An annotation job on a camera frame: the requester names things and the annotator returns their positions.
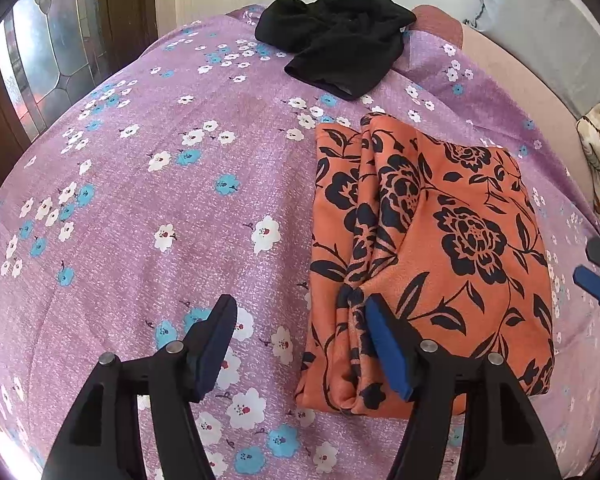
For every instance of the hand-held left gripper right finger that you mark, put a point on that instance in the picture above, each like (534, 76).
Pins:
(387, 350)

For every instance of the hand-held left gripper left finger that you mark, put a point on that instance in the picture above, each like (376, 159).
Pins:
(215, 345)

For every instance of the orange floral dress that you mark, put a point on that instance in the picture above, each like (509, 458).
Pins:
(460, 240)

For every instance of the purple floral bedsheet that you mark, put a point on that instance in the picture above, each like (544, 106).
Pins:
(155, 200)

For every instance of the pink mattress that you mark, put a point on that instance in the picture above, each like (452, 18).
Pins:
(520, 90)

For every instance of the grey pillow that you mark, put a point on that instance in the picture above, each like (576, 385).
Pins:
(545, 20)

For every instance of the black crumpled garment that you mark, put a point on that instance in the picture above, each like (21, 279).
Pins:
(340, 40)

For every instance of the wooden stained glass door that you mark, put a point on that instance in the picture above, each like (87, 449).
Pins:
(45, 60)

